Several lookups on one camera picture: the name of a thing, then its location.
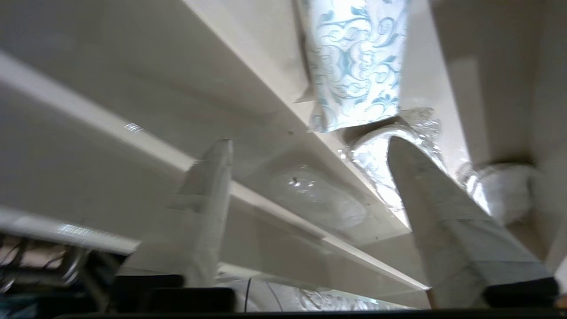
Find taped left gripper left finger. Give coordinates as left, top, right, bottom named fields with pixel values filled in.
left=120, top=139, right=234, bottom=288

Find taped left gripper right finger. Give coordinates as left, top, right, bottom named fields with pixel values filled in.
left=387, top=135, right=559, bottom=309

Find white glossy drawer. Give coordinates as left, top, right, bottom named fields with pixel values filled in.
left=0, top=0, right=443, bottom=311

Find blue patterned tissue pack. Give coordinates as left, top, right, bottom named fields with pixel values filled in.
left=295, top=0, right=411, bottom=133

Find white slippers in plastic bag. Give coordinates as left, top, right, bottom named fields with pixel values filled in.
left=338, top=106, right=444, bottom=227
left=458, top=161, right=540, bottom=227

